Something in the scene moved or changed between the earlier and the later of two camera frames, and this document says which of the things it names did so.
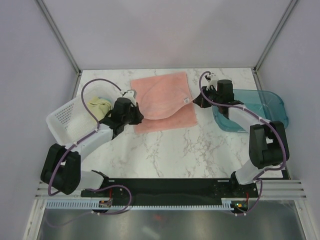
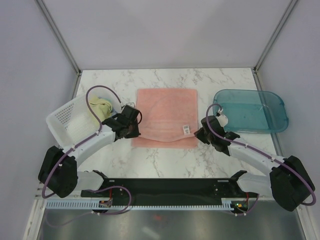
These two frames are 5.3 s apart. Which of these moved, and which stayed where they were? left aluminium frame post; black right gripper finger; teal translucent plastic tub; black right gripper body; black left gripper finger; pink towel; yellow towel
Moved: black left gripper finger; black right gripper finger; black right gripper body; pink towel
Stayed: teal translucent plastic tub; yellow towel; left aluminium frame post
